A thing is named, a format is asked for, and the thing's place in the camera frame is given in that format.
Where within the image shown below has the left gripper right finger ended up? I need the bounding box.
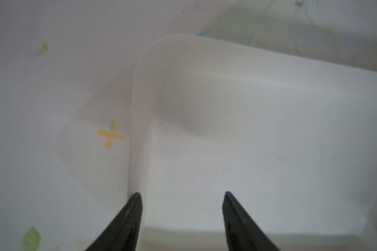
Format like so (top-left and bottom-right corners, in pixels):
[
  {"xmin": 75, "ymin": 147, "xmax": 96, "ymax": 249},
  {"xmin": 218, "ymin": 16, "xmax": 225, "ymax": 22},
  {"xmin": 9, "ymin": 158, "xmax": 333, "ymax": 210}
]
[{"xmin": 222, "ymin": 191, "xmax": 279, "ymax": 251}]

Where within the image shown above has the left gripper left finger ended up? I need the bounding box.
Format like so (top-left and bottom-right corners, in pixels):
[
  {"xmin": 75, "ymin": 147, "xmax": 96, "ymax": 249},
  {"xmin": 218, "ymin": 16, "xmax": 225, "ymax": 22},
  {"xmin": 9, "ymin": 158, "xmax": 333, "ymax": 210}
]
[{"xmin": 86, "ymin": 192, "xmax": 143, "ymax": 251}]

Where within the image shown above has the white rectangular tray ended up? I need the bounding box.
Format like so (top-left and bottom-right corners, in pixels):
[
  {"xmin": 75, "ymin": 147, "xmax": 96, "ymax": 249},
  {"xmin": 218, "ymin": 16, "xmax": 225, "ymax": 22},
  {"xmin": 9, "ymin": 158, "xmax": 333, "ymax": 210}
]
[{"xmin": 128, "ymin": 35, "xmax": 377, "ymax": 251}]

